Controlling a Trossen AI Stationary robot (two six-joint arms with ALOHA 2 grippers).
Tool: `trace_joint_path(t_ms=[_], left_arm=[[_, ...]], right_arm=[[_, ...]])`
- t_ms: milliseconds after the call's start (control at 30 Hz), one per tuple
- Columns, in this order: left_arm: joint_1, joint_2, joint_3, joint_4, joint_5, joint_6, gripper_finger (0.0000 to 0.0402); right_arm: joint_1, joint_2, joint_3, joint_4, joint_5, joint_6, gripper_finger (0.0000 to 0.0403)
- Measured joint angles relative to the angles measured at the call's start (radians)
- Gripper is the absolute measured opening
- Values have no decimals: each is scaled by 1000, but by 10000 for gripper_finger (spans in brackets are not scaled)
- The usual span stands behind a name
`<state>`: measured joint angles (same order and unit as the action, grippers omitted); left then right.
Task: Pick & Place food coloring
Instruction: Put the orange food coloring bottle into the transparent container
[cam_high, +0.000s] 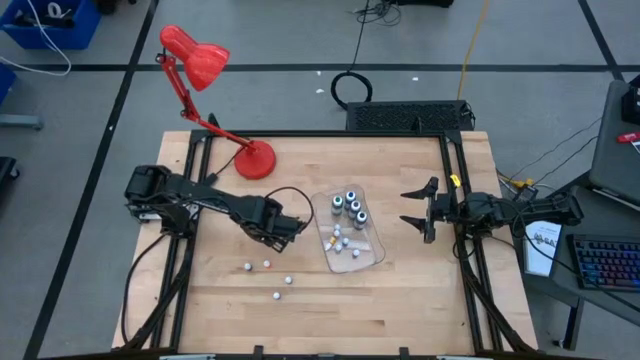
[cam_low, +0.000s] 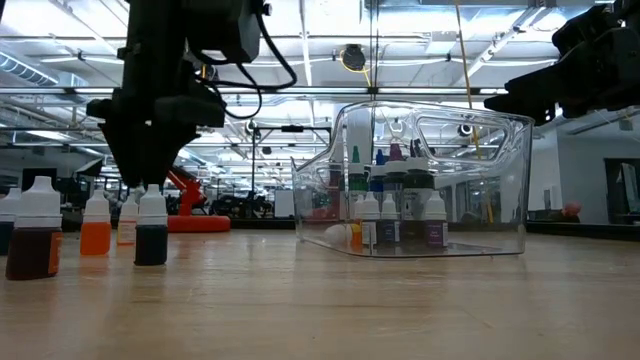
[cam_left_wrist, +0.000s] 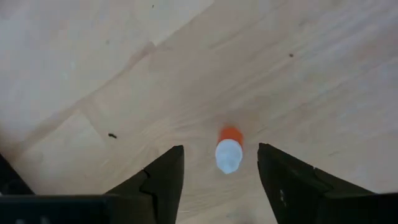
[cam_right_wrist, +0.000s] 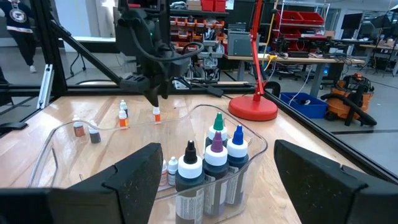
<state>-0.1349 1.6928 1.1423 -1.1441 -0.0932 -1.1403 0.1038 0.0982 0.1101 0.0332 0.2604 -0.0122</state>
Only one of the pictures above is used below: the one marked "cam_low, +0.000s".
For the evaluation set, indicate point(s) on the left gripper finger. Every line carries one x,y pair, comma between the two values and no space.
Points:
130,155
167,155

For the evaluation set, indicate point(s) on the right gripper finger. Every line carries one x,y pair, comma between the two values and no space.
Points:
527,107
542,80

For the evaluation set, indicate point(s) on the small yellow dropper bottle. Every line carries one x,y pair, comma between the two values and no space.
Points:
127,232

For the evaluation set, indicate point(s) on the small black dropper bottle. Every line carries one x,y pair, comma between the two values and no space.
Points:
150,245

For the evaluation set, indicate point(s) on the clear plastic bin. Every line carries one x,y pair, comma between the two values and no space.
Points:
480,240

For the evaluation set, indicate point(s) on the tall purple food colouring bottle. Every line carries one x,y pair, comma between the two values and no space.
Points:
395,172

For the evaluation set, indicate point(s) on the small purple dropper bottle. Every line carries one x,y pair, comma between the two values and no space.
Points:
436,234

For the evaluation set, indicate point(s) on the tall blue food colouring bottle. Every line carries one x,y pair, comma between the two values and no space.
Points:
379,172

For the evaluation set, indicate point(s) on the tall green food colouring bottle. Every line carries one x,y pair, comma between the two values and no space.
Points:
357,180

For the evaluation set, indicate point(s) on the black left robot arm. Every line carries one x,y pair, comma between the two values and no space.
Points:
155,30

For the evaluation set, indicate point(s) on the black boom stand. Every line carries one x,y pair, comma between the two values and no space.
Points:
253,165

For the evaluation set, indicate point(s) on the person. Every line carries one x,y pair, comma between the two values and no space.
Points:
573,209

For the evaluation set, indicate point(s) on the black framed doorway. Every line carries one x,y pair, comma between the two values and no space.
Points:
612,190

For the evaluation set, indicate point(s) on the white board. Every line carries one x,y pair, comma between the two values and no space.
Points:
284,204

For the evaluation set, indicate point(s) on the small brown dropper bottle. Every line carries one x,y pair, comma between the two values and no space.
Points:
32,250

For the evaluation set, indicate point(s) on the silver ventilation duct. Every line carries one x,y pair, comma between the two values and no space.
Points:
542,127

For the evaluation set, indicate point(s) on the black aluminium table frame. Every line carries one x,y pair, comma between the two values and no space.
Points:
580,231

